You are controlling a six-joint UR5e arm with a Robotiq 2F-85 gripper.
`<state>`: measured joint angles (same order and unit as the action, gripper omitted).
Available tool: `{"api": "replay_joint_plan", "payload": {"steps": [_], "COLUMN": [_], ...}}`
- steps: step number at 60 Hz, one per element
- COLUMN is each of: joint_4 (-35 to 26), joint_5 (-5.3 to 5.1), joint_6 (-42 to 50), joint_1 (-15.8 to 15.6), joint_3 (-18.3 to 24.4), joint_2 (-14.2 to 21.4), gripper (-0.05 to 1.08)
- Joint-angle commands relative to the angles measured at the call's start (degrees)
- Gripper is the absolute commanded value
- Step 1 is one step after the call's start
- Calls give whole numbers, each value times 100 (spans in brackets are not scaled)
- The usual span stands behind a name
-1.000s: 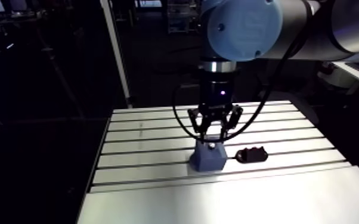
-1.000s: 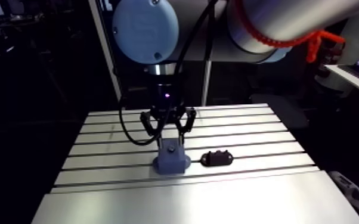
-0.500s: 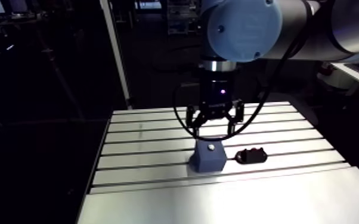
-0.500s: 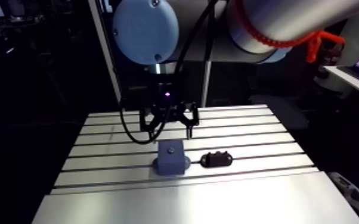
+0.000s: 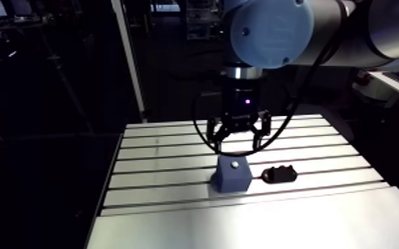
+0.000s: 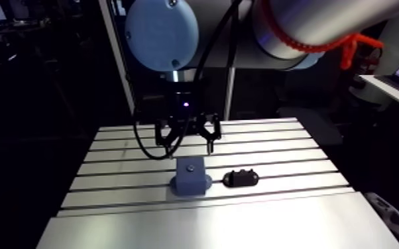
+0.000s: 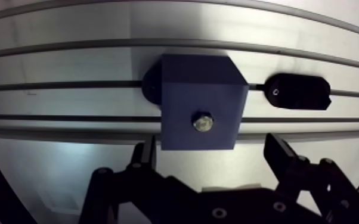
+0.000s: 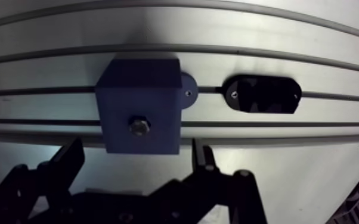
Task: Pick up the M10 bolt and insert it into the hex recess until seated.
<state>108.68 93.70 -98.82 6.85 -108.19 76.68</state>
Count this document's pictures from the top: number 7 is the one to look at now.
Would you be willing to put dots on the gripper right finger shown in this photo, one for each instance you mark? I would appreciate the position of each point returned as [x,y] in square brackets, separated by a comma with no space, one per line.
[320,181]

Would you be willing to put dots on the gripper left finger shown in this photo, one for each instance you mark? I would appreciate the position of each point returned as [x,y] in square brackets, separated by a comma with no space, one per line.
[142,184]

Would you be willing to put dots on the steel bolt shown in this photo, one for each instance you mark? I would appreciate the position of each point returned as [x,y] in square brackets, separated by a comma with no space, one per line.
[203,122]

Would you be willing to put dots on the black oval holder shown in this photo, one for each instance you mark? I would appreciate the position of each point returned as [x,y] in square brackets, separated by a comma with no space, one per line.
[298,92]

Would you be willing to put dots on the dark blue-grey block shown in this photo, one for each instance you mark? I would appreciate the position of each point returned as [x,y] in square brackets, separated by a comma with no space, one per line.
[198,94]

